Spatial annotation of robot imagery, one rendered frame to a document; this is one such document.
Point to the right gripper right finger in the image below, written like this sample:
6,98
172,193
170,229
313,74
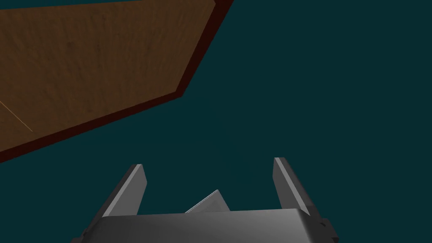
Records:
289,189

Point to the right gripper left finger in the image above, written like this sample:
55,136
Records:
127,195

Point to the brown wooden table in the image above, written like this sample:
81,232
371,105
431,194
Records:
84,67

